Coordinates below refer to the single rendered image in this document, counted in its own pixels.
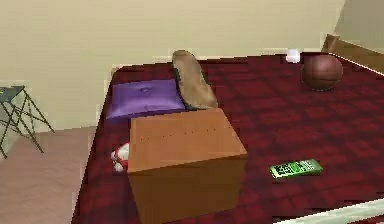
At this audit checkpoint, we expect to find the red alarm clock with bells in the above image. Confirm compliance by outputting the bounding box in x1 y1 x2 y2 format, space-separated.
110 142 131 173

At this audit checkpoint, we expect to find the brown cardboard box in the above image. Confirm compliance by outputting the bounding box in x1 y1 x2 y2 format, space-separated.
127 107 249 224

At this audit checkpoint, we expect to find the purple pillow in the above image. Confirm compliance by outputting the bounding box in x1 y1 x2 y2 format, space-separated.
105 78 186 120

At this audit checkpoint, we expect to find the bed with dark red cover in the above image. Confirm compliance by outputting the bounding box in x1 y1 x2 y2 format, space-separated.
70 33 384 224

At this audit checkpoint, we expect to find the small white cube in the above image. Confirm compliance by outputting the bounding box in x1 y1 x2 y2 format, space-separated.
285 49 301 64

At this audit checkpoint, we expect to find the green remote control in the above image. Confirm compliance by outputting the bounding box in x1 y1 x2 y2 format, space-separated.
269 158 324 180

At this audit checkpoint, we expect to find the brown basketball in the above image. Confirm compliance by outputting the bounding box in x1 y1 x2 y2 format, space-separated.
301 53 344 92

